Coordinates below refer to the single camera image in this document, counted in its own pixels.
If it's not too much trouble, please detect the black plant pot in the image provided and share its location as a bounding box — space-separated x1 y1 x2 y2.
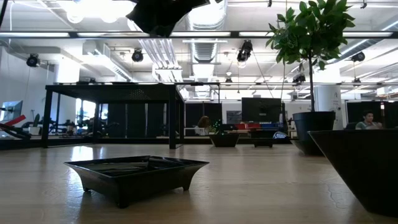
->
292 111 336 156

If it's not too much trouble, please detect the large black screen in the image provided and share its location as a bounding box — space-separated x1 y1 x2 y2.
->
241 97 282 123

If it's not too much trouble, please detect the grey computer monitor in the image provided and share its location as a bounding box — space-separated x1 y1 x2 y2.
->
0 100 24 123

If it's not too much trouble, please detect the green leafy plant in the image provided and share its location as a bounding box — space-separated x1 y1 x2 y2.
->
266 0 356 113

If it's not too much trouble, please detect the silver ventilation duct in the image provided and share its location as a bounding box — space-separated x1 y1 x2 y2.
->
185 0 229 99

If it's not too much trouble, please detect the person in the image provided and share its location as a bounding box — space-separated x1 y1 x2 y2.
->
354 110 384 131
194 115 212 137

